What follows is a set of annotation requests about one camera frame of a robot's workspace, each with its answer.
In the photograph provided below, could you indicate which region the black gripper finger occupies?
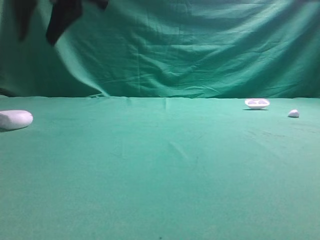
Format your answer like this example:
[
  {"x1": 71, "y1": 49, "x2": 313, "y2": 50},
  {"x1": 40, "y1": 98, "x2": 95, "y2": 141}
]
[
  {"x1": 45, "y1": 0, "x2": 83, "y2": 46},
  {"x1": 16, "y1": 0, "x2": 38, "y2": 42}
]

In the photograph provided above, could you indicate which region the white bluetooth earphone case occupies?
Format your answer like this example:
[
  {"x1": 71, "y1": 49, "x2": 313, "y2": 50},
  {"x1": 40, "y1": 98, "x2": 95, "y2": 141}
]
[{"x1": 0, "y1": 110, "x2": 33, "y2": 130}]

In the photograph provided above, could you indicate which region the white earphone tray insert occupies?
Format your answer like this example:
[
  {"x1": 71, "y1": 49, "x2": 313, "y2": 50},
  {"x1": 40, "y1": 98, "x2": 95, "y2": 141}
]
[{"x1": 244, "y1": 98, "x2": 270, "y2": 110}]

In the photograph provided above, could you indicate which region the green backdrop curtain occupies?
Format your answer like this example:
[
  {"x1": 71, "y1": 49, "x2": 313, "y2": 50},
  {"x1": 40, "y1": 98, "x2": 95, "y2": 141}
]
[{"x1": 0, "y1": 0, "x2": 320, "y2": 99}]

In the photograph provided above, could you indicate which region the green table cloth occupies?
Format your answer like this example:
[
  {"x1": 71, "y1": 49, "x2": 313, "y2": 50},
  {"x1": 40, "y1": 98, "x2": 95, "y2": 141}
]
[{"x1": 0, "y1": 97, "x2": 320, "y2": 240}]

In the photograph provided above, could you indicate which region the small white earbud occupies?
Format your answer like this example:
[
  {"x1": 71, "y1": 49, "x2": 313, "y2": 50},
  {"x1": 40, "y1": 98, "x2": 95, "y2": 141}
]
[{"x1": 288, "y1": 109, "x2": 300, "y2": 118}]

